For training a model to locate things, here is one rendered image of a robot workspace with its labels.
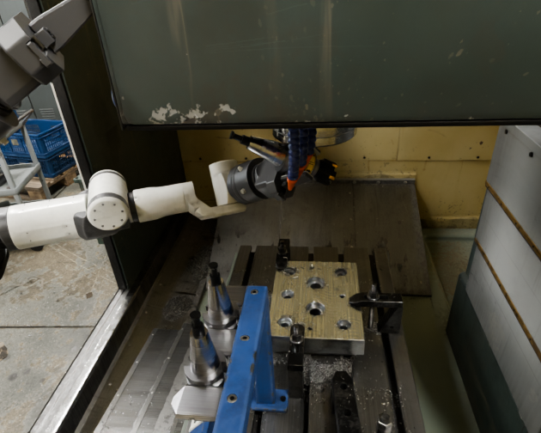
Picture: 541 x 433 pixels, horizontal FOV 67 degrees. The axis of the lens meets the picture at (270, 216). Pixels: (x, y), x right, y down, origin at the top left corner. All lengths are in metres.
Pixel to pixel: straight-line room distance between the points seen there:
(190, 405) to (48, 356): 2.03
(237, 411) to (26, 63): 0.47
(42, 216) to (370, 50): 0.70
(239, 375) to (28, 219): 0.52
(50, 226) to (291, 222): 1.14
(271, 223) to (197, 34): 1.45
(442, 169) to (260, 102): 1.62
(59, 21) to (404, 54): 0.33
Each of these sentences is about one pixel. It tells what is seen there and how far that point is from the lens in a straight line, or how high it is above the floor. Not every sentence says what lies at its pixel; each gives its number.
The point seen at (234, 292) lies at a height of 1.22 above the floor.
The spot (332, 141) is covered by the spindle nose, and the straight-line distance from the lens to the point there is 0.71.
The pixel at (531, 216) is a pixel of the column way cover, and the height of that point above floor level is 1.29.
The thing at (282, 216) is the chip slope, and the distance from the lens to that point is 1.83.
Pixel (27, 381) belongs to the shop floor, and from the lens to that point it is 2.56.
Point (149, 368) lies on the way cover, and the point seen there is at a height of 0.72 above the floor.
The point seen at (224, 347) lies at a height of 1.22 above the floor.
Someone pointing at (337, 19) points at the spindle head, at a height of 1.69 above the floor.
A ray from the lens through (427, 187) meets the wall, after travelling 2.02.
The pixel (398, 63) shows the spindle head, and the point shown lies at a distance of 0.42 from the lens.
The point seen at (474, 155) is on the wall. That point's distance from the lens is 2.00.
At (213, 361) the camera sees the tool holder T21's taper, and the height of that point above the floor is 1.24.
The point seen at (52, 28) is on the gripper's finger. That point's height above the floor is 1.69.
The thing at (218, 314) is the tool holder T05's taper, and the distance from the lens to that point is 0.71.
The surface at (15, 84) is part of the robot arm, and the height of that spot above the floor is 1.65.
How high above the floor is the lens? 1.73
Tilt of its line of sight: 31 degrees down
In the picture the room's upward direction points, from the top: 4 degrees counter-clockwise
